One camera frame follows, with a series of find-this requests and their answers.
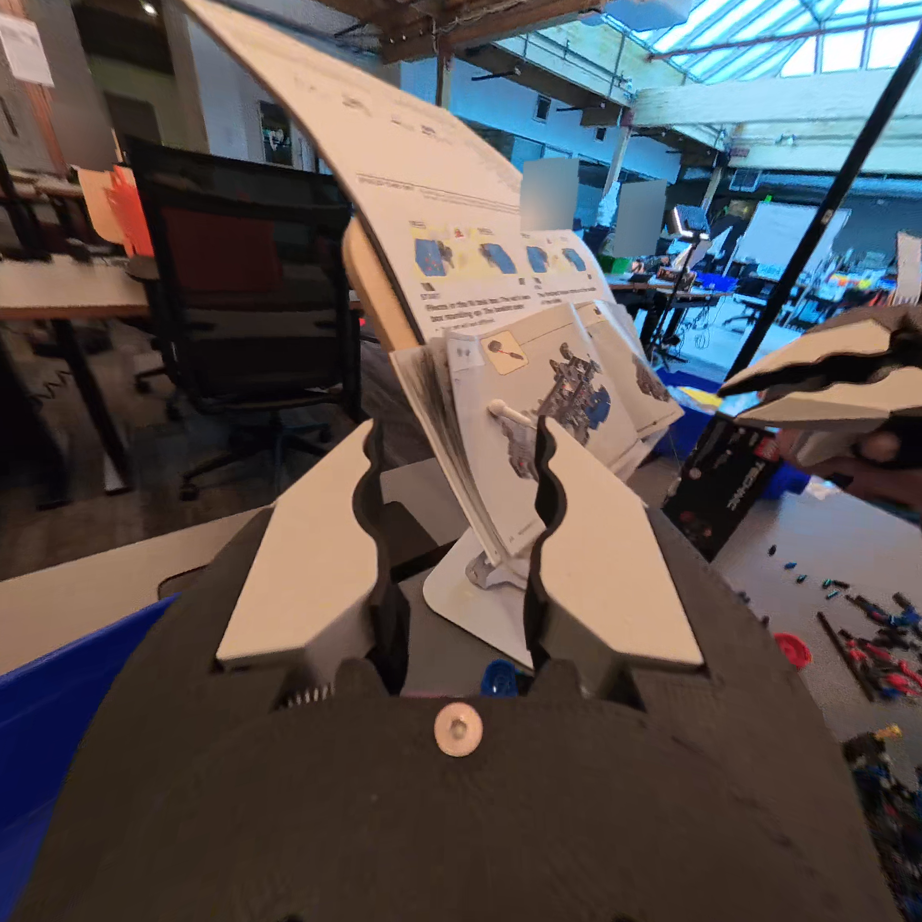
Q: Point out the studio light on tripod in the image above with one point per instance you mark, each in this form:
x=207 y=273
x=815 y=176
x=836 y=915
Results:
x=688 y=220

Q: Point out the person's right hand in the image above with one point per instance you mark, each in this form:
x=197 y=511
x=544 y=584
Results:
x=879 y=446

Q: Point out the white board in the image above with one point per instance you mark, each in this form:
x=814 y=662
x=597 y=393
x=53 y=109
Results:
x=792 y=238

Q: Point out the black toy set box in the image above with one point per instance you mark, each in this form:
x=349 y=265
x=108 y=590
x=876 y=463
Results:
x=720 y=490

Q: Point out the background wooden desk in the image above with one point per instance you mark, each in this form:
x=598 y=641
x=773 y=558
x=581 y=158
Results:
x=65 y=288

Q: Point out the black diagonal pole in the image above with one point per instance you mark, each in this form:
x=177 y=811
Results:
x=828 y=209

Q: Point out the black blue toy car chassis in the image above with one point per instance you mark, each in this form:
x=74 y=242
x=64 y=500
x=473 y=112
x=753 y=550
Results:
x=886 y=792

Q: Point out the paper wall notice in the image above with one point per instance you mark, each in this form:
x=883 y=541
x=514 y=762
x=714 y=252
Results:
x=25 y=50

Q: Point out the grey desk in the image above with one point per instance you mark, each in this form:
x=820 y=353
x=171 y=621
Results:
x=792 y=533

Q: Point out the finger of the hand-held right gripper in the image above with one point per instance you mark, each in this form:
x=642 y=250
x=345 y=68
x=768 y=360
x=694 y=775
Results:
x=828 y=346
x=850 y=407

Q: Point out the pile of small red pieces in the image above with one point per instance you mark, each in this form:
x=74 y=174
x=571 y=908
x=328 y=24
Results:
x=879 y=648

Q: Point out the printed task instruction sheet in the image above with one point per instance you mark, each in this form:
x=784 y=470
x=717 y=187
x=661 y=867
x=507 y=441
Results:
x=403 y=166

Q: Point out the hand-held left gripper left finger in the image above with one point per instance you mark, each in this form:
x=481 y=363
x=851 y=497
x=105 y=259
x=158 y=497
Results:
x=302 y=576

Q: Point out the white book stand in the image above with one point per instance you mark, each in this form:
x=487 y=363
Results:
x=468 y=605

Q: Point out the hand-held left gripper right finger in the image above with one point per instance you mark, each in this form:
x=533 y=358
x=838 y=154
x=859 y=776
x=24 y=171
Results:
x=619 y=576

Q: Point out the blue toy wheel hub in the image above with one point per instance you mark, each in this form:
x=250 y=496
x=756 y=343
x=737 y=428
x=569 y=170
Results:
x=498 y=678

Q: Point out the black mesh office chair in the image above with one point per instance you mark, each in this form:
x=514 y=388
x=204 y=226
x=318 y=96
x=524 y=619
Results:
x=238 y=338

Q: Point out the blue storage bin with tag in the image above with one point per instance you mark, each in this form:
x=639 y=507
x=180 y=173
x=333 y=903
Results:
x=43 y=720

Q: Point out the red toy wheel hub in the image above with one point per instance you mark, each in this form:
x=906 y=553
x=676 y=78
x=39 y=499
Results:
x=792 y=650

